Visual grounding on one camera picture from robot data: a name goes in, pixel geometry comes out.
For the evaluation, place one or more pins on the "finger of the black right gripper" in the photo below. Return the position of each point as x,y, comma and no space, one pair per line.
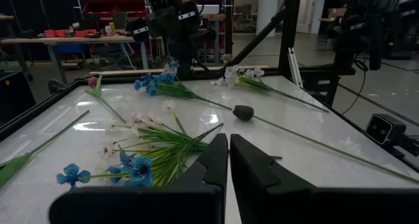
188,17
138,30

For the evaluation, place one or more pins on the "black artificial tulip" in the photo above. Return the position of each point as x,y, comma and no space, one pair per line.
243,113

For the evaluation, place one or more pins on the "black equipment box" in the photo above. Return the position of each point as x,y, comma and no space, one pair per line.
14,99

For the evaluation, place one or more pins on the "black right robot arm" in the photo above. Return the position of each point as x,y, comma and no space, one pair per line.
184,50

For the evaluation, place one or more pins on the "blue artificial flower bunch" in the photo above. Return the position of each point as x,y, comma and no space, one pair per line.
154,83
140,166

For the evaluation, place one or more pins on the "white artificial flower bunch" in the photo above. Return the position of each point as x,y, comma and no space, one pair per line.
157,133
234,75

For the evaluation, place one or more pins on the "black background robot arm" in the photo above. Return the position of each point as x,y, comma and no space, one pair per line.
353,30
404,27

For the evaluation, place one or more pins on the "blue storage bin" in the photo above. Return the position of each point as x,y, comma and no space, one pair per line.
68,50

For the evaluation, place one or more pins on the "white building column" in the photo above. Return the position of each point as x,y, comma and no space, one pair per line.
268,11

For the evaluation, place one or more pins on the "wooden-top work table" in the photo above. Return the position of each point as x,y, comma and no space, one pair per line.
72,39

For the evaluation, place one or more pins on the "white aluminium bracket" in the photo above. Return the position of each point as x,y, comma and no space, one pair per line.
294,67

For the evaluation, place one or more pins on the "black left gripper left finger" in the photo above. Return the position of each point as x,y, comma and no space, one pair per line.
203,201

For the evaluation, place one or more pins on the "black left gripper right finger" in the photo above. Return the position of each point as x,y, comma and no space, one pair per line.
278,204

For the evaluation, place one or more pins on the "black table-level camera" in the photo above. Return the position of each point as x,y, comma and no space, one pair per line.
383,129

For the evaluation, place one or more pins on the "dark pink artificial tulip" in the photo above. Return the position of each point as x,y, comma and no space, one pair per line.
13,166

